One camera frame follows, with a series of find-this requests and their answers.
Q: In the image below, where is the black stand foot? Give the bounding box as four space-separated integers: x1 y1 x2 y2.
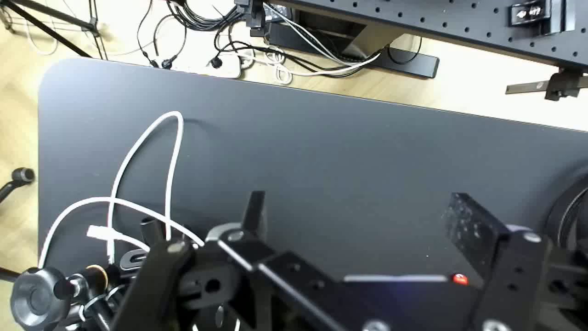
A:
265 22 441 81

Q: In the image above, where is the white cable with flat connector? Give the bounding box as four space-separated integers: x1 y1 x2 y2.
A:
84 109 186 267

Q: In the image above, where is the black cable bundle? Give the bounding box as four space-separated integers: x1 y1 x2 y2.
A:
134 0 259 72

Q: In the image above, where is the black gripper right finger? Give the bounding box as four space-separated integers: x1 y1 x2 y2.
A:
439 191 588 331

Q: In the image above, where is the metal bracket on breadboard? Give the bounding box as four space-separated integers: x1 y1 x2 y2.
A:
507 0 579 37

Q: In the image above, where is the black tripod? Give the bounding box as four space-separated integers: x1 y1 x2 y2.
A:
0 0 110 61

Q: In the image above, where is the grey white cable bundle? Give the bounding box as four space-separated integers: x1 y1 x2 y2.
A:
244 4 401 81

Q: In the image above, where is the black clamp with metal bar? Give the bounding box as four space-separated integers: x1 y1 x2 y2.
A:
503 68 588 103

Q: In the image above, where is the black perforated breadboard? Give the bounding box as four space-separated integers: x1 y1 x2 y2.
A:
235 0 588 74

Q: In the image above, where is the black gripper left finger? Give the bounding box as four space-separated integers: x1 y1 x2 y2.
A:
112 189 345 331

